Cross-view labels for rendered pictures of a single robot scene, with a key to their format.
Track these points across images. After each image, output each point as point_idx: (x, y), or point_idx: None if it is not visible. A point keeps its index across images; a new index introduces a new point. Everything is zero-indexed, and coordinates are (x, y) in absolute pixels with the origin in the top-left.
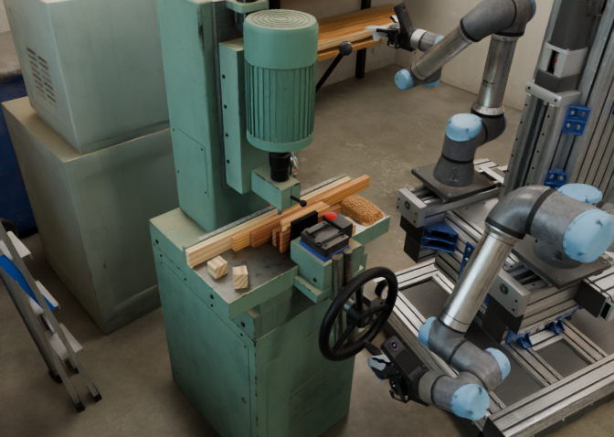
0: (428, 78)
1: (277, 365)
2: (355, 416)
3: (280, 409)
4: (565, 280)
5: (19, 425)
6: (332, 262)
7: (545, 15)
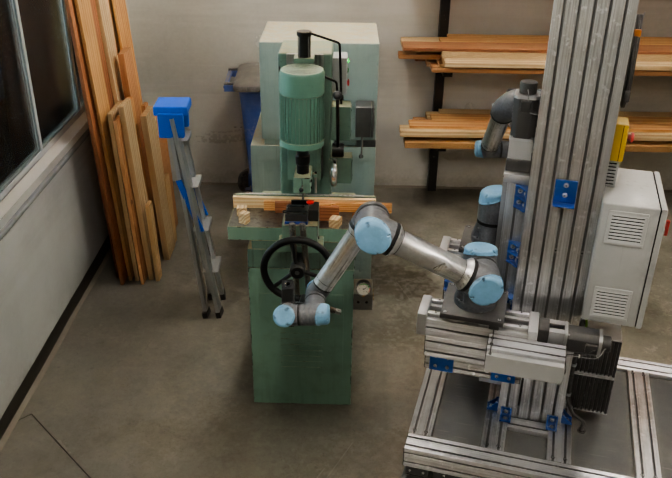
0: (503, 153)
1: (267, 299)
2: (352, 409)
3: (271, 342)
4: (448, 312)
5: (171, 308)
6: (288, 226)
7: None
